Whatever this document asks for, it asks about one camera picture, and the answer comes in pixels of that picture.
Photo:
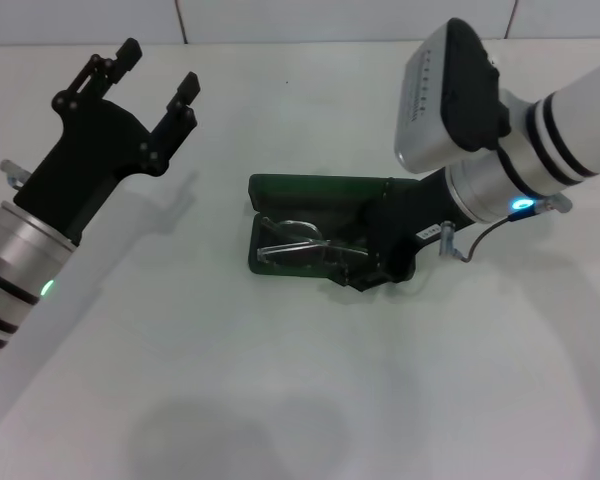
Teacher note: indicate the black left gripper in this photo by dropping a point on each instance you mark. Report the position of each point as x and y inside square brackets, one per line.
[90, 155]

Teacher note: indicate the green glasses case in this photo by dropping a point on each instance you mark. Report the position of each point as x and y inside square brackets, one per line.
[305, 195]

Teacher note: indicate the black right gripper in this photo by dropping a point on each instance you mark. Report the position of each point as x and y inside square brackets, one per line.
[415, 220]

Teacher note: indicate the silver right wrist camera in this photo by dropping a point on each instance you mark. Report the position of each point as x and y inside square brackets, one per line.
[440, 100]

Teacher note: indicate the silver left connector plug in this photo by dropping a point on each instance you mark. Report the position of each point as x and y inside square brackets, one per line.
[14, 172]

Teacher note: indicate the silver right connector plug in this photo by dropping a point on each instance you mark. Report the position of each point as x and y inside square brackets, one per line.
[448, 237]

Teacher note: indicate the silver connector plug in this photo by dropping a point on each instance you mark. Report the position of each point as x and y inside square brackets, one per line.
[448, 237]
[14, 172]

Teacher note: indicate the clear plastic glasses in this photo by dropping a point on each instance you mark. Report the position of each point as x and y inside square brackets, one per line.
[290, 245]

